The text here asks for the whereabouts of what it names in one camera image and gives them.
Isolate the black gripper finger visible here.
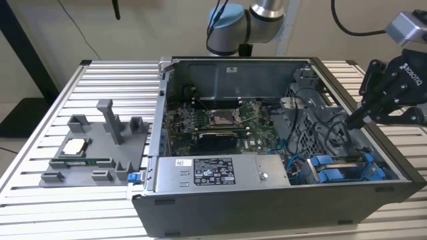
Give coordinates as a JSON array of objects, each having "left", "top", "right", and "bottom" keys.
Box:
[
  {"left": 358, "top": 102, "right": 423, "bottom": 130},
  {"left": 346, "top": 59, "right": 388, "bottom": 130}
]

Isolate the black disk wire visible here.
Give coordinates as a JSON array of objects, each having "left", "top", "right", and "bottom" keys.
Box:
[
  {"left": 312, "top": 109, "right": 350, "bottom": 156},
  {"left": 324, "top": 113, "right": 367, "bottom": 161}
]

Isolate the hard disk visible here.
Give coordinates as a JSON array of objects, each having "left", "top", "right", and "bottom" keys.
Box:
[{"left": 308, "top": 152, "right": 380, "bottom": 174}]

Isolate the grey perforated disk bay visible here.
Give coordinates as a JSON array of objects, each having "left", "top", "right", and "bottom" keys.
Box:
[{"left": 270, "top": 67, "right": 402, "bottom": 186}]

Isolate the blue disk carrier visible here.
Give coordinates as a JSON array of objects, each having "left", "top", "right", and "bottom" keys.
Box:
[{"left": 318, "top": 166, "right": 388, "bottom": 183}]

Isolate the RAM slot bank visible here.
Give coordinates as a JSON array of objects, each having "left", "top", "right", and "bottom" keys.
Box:
[
  {"left": 197, "top": 125, "right": 251, "bottom": 131},
  {"left": 195, "top": 97, "right": 243, "bottom": 106}
]

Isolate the green motherboard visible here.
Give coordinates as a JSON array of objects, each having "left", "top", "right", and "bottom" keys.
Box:
[{"left": 165, "top": 99, "right": 288, "bottom": 156}]

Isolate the CPU socket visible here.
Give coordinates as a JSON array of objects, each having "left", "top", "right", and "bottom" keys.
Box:
[{"left": 208, "top": 108, "right": 240, "bottom": 126}]

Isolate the black graphics card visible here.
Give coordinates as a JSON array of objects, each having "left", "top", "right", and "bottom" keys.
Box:
[{"left": 196, "top": 132, "right": 240, "bottom": 153}]

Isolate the silver power supply unit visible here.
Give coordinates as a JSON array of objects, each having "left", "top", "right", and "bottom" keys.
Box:
[{"left": 155, "top": 153, "right": 291, "bottom": 193}]

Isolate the open black PC case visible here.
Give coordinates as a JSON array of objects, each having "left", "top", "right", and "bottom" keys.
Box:
[{"left": 125, "top": 55, "right": 420, "bottom": 238}]

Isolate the black antenna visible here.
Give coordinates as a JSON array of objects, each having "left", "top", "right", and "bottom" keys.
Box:
[{"left": 111, "top": 0, "right": 121, "bottom": 21}]

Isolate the grey parts rack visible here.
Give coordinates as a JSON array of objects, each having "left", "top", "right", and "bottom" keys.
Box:
[{"left": 39, "top": 99, "right": 151, "bottom": 188}]

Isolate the green RAM stick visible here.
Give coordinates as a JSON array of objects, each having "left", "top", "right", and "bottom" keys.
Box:
[{"left": 64, "top": 157, "right": 113, "bottom": 167}]

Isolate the silver CPU chip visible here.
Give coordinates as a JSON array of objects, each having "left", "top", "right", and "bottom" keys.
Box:
[{"left": 59, "top": 137, "right": 92, "bottom": 157}]

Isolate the black monitor stand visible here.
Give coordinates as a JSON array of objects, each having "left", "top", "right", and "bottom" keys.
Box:
[{"left": 0, "top": 0, "right": 61, "bottom": 138}]

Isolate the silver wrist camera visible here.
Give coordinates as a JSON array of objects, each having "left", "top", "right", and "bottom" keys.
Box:
[{"left": 384, "top": 10, "right": 427, "bottom": 53}]

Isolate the black camera cable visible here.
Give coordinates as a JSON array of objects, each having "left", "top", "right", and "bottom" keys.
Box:
[{"left": 331, "top": 0, "right": 388, "bottom": 36}]

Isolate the long black wire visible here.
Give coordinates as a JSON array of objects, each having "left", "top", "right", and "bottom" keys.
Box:
[{"left": 287, "top": 86, "right": 323, "bottom": 156}]

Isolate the blue wire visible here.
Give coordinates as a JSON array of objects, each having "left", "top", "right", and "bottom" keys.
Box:
[{"left": 271, "top": 146, "right": 307, "bottom": 177}]

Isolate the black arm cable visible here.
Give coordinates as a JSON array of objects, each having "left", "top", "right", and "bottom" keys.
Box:
[{"left": 207, "top": 0, "right": 230, "bottom": 34}]

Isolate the thin black wall cable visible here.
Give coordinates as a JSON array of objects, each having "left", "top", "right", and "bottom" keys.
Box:
[{"left": 56, "top": 0, "right": 101, "bottom": 61}]

